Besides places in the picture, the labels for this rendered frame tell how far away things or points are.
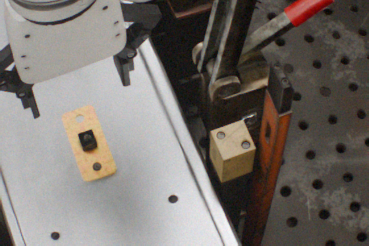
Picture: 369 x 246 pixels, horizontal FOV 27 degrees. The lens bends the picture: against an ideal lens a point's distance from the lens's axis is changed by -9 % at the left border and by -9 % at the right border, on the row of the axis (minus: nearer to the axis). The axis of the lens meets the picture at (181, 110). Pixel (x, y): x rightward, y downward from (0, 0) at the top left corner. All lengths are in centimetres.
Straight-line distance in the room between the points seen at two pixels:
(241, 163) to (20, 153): 24
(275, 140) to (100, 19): 20
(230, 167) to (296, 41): 53
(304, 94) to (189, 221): 47
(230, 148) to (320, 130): 45
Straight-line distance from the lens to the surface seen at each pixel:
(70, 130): 87
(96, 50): 69
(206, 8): 101
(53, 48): 66
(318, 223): 116
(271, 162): 78
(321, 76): 127
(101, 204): 84
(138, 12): 70
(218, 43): 81
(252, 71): 85
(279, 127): 72
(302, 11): 80
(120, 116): 88
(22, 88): 72
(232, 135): 79
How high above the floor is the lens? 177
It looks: 61 degrees down
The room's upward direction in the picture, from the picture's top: 2 degrees counter-clockwise
